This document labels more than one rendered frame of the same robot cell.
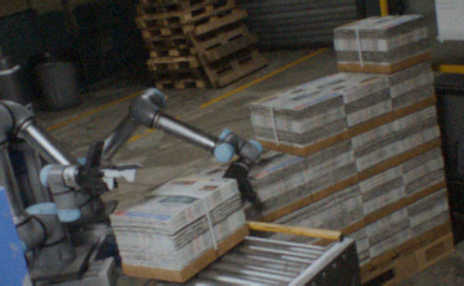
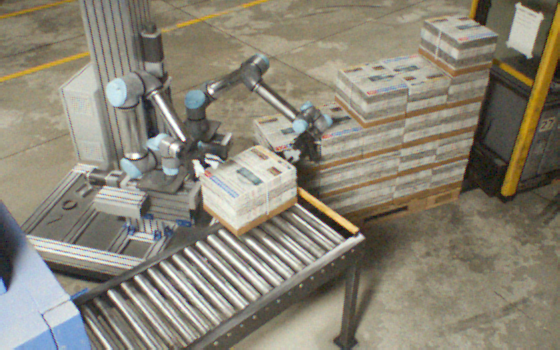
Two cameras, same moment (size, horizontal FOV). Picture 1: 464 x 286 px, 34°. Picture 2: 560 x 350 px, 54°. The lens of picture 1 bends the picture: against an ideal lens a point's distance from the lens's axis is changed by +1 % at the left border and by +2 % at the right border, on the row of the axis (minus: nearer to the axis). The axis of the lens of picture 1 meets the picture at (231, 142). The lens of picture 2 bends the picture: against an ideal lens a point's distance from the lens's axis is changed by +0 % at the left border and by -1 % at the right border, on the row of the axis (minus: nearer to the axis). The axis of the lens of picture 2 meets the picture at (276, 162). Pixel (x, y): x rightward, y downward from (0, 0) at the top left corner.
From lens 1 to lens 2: 89 cm
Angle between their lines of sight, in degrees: 22
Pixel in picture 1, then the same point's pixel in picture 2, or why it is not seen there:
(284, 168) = (345, 135)
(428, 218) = (446, 177)
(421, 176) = (451, 150)
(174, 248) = (235, 216)
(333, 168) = (384, 138)
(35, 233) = (149, 164)
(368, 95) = (430, 90)
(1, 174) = (130, 125)
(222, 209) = (280, 188)
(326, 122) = (389, 106)
